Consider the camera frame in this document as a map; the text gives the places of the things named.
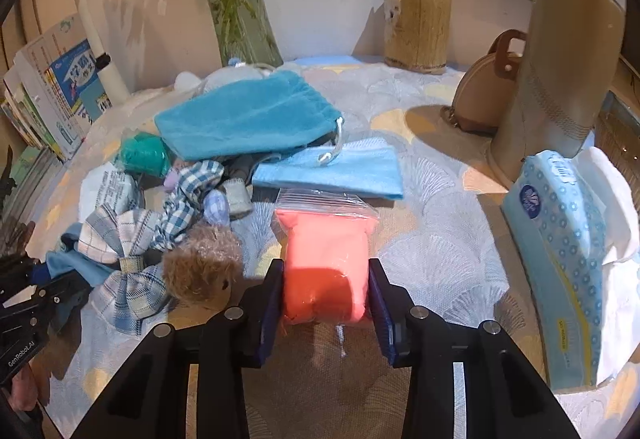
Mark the glass vase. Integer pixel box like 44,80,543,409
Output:
189,0,284,68

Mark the person's left hand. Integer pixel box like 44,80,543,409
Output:
9,366,40,416

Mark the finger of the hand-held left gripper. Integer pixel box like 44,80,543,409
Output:
31,271,94,320
0,255,48,302

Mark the green teal small pouch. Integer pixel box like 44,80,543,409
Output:
119,132,172,178

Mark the scallop pattern tablecloth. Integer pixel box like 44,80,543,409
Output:
40,54,640,439

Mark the grey fabric piece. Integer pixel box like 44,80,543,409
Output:
221,154,257,220

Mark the blue plaid scrunchie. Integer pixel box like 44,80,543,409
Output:
149,160,232,251

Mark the white plush toy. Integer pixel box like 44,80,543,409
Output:
174,58,304,96

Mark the white printed sachet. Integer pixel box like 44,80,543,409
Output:
80,162,144,226

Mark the woven pen holder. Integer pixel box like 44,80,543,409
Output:
382,0,452,75

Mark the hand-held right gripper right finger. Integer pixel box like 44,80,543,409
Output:
367,258,581,439

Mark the pink clay zip bag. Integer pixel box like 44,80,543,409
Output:
272,188,381,326

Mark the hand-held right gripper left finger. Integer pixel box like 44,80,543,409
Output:
70,259,286,439

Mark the teal drawstring pouch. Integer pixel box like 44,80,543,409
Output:
154,70,347,168

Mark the blue plaid fabric bow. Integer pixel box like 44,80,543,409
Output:
77,204,177,336

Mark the blue tissue pack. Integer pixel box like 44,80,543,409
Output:
501,146,640,392

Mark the woven basket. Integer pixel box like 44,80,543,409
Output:
592,54,640,170

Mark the brown plush ball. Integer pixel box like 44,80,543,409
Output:
161,224,245,308

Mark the dark blue cloth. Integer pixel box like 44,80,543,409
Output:
44,224,117,335

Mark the tan cardboard box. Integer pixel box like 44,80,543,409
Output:
487,0,629,186

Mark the white desk lamp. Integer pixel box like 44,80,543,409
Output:
47,0,132,103

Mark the light blue cloth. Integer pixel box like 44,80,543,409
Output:
251,138,405,201

